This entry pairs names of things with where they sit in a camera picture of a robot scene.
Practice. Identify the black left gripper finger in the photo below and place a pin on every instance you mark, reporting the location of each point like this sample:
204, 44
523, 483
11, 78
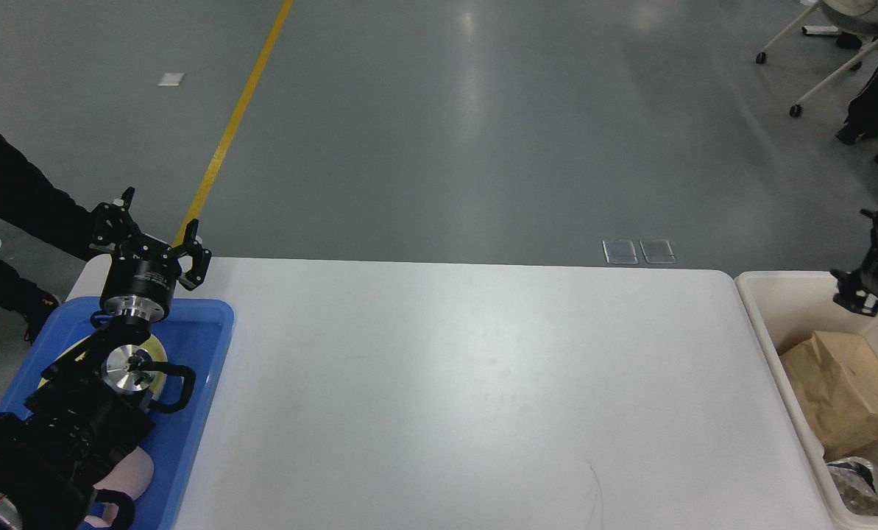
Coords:
190, 247
115, 232

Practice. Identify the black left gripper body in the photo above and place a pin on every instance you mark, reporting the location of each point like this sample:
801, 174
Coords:
140, 285

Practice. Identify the yellow plate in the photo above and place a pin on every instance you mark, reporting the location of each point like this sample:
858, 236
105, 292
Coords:
107, 373

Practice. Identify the brown paper bag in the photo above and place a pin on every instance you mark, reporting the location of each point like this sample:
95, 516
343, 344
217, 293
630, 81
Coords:
834, 377

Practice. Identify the pink mug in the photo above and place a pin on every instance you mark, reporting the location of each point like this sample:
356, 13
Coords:
130, 476

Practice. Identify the aluminium foil sheet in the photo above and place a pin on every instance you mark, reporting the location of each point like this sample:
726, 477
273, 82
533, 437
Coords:
856, 480

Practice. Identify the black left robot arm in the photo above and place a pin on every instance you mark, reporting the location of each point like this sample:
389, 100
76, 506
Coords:
50, 461

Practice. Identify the person in black clothes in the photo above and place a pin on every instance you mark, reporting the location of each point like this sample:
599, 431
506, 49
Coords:
30, 202

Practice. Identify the beige plastic bin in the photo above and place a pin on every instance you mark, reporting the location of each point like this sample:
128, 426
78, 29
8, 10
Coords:
785, 308

